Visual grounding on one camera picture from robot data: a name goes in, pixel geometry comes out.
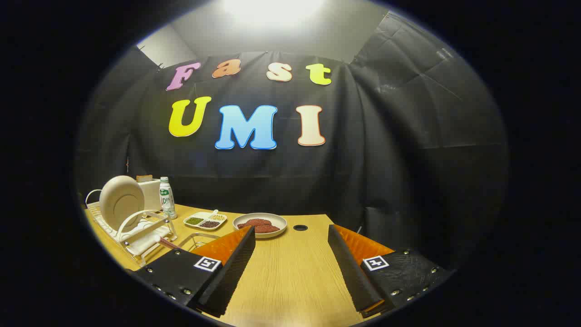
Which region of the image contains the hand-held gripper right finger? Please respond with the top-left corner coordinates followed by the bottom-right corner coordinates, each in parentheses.
top-left (328, 224), bottom-right (454, 318)

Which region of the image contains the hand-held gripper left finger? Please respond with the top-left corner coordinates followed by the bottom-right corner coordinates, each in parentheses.
top-left (129, 225), bottom-right (256, 318)

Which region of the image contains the metal wire basket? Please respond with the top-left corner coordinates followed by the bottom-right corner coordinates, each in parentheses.
top-left (178, 232), bottom-right (222, 253)

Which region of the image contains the white wire dish rack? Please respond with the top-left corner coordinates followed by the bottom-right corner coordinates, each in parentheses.
top-left (85, 189), bottom-right (178, 268)

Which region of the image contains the cream round plate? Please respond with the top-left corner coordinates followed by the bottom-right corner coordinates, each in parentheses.
top-left (99, 175), bottom-right (146, 232)

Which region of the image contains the grey dish with patties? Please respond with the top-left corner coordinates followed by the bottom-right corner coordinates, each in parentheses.
top-left (233, 213), bottom-right (288, 239)

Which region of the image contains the white divided condiment tray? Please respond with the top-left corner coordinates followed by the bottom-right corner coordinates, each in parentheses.
top-left (183, 210), bottom-right (227, 231)

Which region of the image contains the white plastic drink bottle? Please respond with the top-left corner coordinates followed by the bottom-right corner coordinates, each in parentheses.
top-left (159, 177), bottom-right (177, 220)

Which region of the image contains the white toaster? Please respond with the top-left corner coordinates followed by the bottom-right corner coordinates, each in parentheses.
top-left (136, 178), bottom-right (162, 212)

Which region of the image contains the black backdrop cloth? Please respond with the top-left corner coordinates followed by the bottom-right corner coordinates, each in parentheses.
top-left (75, 11), bottom-right (509, 273)

